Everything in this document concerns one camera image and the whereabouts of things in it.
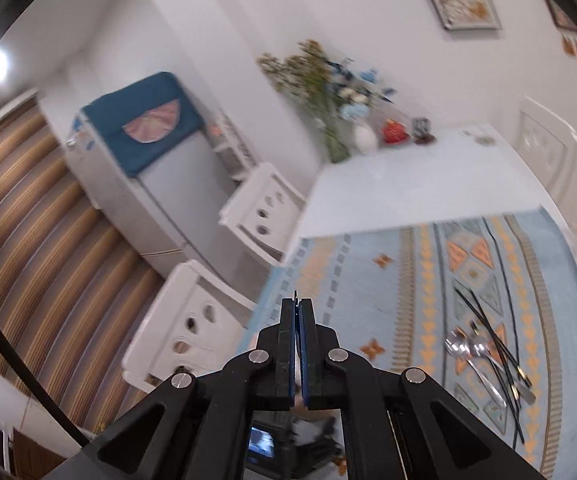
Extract red lidded teacup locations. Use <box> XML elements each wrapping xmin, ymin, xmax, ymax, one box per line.
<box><xmin>381</xmin><ymin>117</ymin><xmax>412</xmax><ymax>146</ymax></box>

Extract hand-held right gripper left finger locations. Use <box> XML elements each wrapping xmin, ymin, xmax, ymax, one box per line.
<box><xmin>53</xmin><ymin>298</ymin><xmax>300</xmax><ymax>480</ymax></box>

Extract small framed wall picture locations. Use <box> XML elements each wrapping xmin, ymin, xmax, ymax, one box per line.
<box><xmin>541</xmin><ymin>0</ymin><xmax>577</xmax><ymax>33</ymax></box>

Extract black cable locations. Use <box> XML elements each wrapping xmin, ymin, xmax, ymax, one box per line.
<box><xmin>0</xmin><ymin>289</ymin><xmax>90</xmax><ymax>447</ymax></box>

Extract white carved chair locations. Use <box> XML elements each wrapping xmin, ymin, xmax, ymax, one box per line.
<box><xmin>121</xmin><ymin>260</ymin><xmax>258</xmax><ymax>395</ymax></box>
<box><xmin>218</xmin><ymin>162</ymin><xmax>308</xmax><ymax>267</ymax></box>
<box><xmin>517</xmin><ymin>95</ymin><xmax>577</xmax><ymax>201</ymax></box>

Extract silver spoon black handle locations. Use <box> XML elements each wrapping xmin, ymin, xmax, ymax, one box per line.
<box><xmin>469</xmin><ymin>335</ymin><xmax>538</xmax><ymax>405</ymax></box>
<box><xmin>443</xmin><ymin>331</ymin><xmax>508</xmax><ymax>407</ymax></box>

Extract dark phone stand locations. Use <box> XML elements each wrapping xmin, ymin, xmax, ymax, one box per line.
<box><xmin>411</xmin><ymin>116</ymin><xmax>438</xmax><ymax>146</ymax></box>

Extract grey refrigerator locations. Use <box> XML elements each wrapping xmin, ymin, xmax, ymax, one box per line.
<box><xmin>63</xmin><ymin>105</ymin><xmax>242</xmax><ymax>278</ymax></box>

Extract blue fridge cover cloth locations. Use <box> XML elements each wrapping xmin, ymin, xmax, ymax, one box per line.
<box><xmin>81</xmin><ymin>72</ymin><xmax>206</xmax><ymax>178</ymax></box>

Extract light blue patterned tablecloth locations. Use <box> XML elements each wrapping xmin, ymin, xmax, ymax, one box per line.
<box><xmin>236</xmin><ymin>208</ymin><xmax>577</xmax><ymax>480</ymax></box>

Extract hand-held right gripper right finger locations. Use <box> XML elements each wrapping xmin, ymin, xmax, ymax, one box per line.
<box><xmin>299</xmin><ymin>298</ymin><xmax>544</xmax><ymax>480</ymax></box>

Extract white storage shelf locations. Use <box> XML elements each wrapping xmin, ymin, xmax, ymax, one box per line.
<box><xmin>208</xmin><ymin>112</ymin><xmax>259</xmax><ymax>181</ymax></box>

